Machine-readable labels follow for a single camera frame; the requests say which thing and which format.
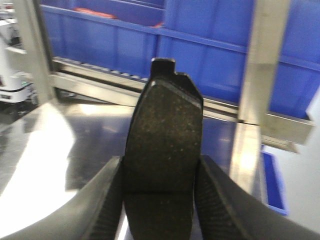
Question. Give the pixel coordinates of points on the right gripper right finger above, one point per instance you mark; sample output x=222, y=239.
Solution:
x=227, y=212

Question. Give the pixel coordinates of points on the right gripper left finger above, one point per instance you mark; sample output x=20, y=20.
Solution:
x=92, y=214

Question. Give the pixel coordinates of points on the steel rack frame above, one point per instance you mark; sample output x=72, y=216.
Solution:
x=233, y=133

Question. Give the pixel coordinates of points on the blue bin under table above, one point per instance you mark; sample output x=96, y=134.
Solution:
x=275, y=186

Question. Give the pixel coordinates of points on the grey brake pad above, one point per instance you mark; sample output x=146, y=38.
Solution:
x=161, y=155

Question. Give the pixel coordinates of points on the blue plastic bin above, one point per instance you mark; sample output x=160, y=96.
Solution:
x=118, y=35
x=208, y=39

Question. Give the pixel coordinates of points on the blue plastic bin left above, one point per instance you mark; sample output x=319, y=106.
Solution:
x=118, y=35

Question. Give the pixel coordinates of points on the white robot cart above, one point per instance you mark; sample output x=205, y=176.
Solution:
x=16, y=83

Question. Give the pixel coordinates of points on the blue plastic bin right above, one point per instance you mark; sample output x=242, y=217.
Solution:
x=208, y=39

